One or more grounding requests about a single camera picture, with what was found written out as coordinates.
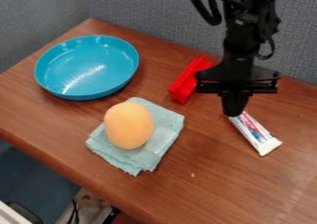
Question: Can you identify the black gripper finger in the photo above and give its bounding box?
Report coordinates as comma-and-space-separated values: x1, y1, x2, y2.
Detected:
221, 92, 251, 117

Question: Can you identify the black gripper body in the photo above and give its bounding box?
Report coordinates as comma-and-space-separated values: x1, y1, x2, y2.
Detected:
195, 54, 281, 95

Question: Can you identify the white toothpaste tube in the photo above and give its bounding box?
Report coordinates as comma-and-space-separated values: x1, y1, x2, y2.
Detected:
229, 111, 282, 156

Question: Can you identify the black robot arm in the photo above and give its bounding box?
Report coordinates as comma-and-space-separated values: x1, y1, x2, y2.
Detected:
191, 0, 281, 117

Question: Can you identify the blue plastic plate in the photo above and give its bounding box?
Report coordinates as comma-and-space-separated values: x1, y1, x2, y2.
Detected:
33, 35, 139, 101

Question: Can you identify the red plastic block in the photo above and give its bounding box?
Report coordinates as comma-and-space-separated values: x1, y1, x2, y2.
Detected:
168, 56, 214, 105

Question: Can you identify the orange egg-shaped sponge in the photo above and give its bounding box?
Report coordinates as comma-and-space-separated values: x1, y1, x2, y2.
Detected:
104, 102, 154, 150

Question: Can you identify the light blue folded cloth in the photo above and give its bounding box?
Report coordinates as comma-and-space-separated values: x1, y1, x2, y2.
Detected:
86, 97, 184, 177

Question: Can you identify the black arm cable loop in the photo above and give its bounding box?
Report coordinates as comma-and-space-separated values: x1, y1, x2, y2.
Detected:
184, 0, 225, 27

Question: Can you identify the black cable under table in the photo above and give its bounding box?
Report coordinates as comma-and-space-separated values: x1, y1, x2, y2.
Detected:
69, 199, 80, 224

